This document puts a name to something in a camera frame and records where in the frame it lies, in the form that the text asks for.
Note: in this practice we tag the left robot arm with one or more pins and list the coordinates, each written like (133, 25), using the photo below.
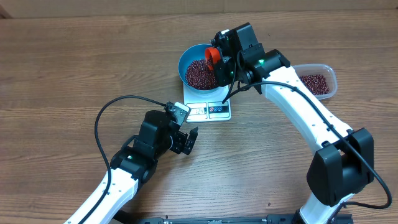
(136, 163)

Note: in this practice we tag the red beans in bowl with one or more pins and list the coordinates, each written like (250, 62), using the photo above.
(199, 76)

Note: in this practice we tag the clear plastic food container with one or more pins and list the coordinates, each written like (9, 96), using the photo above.
(325, 70)

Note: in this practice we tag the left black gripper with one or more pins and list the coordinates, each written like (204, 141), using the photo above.
(178, 144)

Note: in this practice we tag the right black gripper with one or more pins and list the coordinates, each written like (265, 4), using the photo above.
(224, 79)

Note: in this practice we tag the orange scoop with blue handle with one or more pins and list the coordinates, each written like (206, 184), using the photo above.
(212, 56)

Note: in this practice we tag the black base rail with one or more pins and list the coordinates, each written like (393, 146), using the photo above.
(125, 218)

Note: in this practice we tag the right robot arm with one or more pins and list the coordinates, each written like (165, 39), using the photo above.
(343, 159)

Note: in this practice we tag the white digital kitchen scale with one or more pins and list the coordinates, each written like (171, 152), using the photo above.
(207, 105)

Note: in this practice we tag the teal plastic bowl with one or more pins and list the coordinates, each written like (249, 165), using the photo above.
(196, 52)

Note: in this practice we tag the red adzuki beans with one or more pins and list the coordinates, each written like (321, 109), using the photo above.
(316, 84)

